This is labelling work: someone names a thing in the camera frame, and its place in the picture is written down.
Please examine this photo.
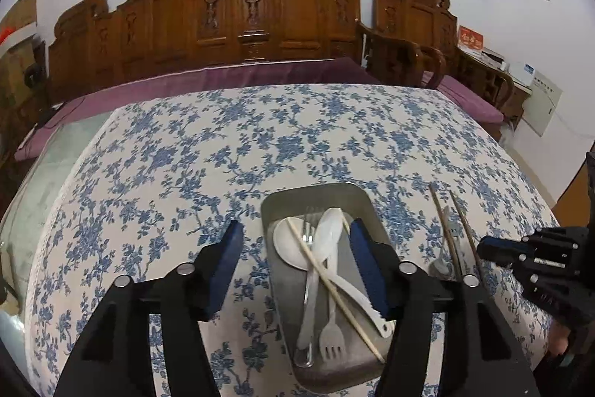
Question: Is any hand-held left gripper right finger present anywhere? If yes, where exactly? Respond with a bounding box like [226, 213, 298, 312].
[348, 218, 542, 397]

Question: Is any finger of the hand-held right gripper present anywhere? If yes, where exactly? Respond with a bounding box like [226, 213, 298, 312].
[477, 236, 535, 265]
[527, 226, 593, 258]

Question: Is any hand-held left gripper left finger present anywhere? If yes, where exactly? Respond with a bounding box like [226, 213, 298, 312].
[53, 219, 245, 397]

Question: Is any light wooden chopstick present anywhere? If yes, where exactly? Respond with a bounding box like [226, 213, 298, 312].
[284, 217, 386, 364]

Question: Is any white plastic knife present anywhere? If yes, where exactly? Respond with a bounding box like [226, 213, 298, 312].
[325, 260, 396, 338]

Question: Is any dark wooden chopstick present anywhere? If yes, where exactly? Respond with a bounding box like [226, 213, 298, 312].
[428, 184, 466, 281]
[448, 191, 484, 277]

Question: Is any white plastic spoon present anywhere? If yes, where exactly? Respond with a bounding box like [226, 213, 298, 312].
[296, 207, 345, 349]

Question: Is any metal spoon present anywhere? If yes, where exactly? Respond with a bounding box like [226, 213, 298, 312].
[428, 205, 459, 279]

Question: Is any white soup spoon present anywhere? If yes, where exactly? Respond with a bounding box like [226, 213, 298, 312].
[273, 215, 319, 272]

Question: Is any white plastic fork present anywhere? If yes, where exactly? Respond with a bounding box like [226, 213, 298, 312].
[320, 267, 345, 361]

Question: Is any metal fork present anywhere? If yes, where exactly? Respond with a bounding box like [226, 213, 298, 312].
[293, 211, 321, 369]

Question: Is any metal rectangular tray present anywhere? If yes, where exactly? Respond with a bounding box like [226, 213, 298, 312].
[260, 182, 401, 393]

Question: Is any person's right hand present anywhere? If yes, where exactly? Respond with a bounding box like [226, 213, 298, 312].
[547, 321, 572, 357]

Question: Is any blue floral tablecloth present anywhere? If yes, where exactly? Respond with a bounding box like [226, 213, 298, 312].
[25, 83, 562, 397]

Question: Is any purple armchair cushion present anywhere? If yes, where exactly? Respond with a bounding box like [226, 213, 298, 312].
[421, 74, 505, 124]

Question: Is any wooden side cabinet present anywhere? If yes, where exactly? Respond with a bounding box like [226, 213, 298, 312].
[458, 48, 534, 125]

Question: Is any grey flat box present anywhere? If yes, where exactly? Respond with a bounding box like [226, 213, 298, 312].
[482, 49, 508, 71]

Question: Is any purple sofa cushion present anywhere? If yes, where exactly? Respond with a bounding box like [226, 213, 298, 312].
[14, 57, 383, 161]

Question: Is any red gift box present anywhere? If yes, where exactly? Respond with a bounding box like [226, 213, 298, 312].
[457, 26, 485, 54]

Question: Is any carved wooden armchair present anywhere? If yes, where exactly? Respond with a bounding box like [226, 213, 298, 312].
[357, 0, 517, 123]

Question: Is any carved wooden sofa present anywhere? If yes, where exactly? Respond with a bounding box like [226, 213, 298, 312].
[46, 0, 389, 102]

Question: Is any black standing fan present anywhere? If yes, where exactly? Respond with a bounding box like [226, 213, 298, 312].
[24, 61, 47, 119]

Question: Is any brown cardboard box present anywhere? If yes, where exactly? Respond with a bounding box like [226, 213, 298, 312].
[0, 0, 38, 36]

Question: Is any white wall distribution box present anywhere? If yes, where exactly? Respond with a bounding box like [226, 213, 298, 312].
[521, 70, 564, 138]

